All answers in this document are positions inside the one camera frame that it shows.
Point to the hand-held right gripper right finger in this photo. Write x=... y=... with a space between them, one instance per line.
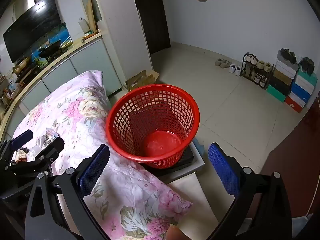
x=223 y=170

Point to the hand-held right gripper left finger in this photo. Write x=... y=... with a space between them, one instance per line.
x=93 y=170

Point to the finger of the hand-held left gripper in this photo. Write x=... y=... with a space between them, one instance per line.
x=48 y=153
x=22 y=138

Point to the cream tissue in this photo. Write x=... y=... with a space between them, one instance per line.
x=21 y=156

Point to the red plastic mesh basket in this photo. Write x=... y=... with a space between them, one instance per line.
x=162 y=145

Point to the person's right hand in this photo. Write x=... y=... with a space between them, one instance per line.
x=175 y=233

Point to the white storage box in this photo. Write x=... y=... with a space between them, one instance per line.
x=198 y=164

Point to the light blue cloth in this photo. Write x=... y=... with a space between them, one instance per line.
x=200 y=148

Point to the black flat box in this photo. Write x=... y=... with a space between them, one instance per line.
x=187 y=158

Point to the pink floral blanket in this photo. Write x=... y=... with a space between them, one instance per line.
x=75 y=115

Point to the metal spice rack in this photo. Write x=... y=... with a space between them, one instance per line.
x=7 y=87

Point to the golden frying pan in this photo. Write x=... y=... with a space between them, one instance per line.
x=20 y=66

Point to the black wok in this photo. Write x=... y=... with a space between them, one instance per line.
x=50 y=48

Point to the kitchen counter with grey cabinets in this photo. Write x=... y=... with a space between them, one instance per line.
x=82 y=62

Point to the cardboard box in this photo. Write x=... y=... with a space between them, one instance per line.
x=140 y=80

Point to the white shoe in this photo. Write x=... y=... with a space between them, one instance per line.
x=232 y=67
x=238 y=69

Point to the black shoe rack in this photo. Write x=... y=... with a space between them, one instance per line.
x=243 y=67

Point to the beige shoe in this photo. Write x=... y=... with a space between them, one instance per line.
x=218 y=62
x=225 y=64

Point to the stack of shoe boxes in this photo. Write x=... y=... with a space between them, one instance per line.
x=282 y=80

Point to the black range hood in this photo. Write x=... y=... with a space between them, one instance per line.
x=30 y=30

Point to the white plastic bottle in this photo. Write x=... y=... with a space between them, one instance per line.
x=83 y=25

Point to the pair of dark sandals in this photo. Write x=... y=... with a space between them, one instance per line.
x=287 y=55

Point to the pair of dark green shoes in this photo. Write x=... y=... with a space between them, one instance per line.
x=307 y=65

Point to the wooden cutting board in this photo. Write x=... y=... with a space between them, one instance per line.
x=90 y=15

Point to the dark wooden door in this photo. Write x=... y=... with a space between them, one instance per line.
x=150 y=12

